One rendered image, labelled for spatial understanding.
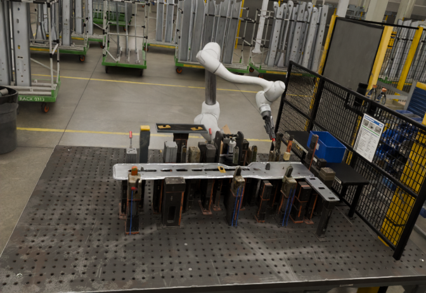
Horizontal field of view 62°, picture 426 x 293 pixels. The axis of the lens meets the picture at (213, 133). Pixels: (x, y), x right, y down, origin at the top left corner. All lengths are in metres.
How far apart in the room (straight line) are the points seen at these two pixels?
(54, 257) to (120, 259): 0.34
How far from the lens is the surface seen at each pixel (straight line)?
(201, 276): 2.05
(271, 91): 2.78
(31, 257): 2.18
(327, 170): 2.59
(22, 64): 6.25
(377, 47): 4.35
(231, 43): 9.60
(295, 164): 2.70
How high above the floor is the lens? 2.12
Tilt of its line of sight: 22 degrees down
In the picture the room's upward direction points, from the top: 8 degrees clockwise
